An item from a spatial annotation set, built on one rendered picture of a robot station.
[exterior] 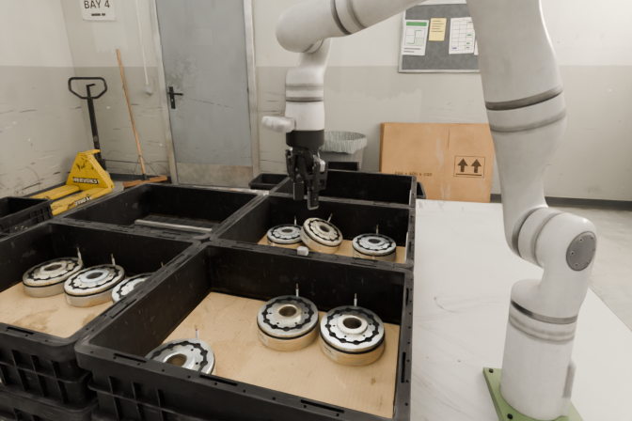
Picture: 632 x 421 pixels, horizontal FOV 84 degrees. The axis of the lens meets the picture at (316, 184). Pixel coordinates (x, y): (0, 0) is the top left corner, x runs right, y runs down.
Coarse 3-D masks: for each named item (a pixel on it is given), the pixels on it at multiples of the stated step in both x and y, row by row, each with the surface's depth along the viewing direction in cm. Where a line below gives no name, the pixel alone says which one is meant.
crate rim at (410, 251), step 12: (252, 204) 89; (348, 204) 90; (360, 204) 89; (372, 204) 89; (240, 216) 81; (228, 228) 75; (408, 228) 75; (216, 240) 70; (228, 240) 70; (408, 240) 70; (312, 252) 65; (408, 252) 65; (384, 264) 61; (396, 264) 61; (408, 264) 61
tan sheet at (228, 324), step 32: (192, 320) 62; (224, 320) 62; (256, 320) 62; (320, 320) 62; (224, 352) 55; (256, 352) 55; (288, 352) 55; (320, 352) 55; (384, 352) 55; (256, 384) 49; (288, 384) 49; (320, 384) 49; (352, 384) 49; (384, 384) 49; (384, 416) 45
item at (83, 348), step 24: (336, 264) 62; (360, 264) 61; (144, 288) 54; (408, 288) 54; (120, 312) 49; (408, 312) 49; (96, 336) 45; (408, 336) 44; (96, 360) 41; (120, 360) 40; (144, 360) 41; (408, 360) 41; (144, 384) 40; (168, 384) 39; (192, 384) 38; (216, 384) 38; (240, 384) 37; (408, 384) 37; (240, 408) 37; (264, 408) 36; (288, 408) 35; (312, 408) 35; (336, 408) 35; (408, 408) 35
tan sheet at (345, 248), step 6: (264, 240) 92; (342, 240) 92; (342, 246) 89; (348, 246) 89; (396, 246) 89; (336, 252) 86; (342, 252) 86; (348, 252) 86; (396, 252) 86; (402, 252) 86; (396, 258) 83; (402, 258) 83
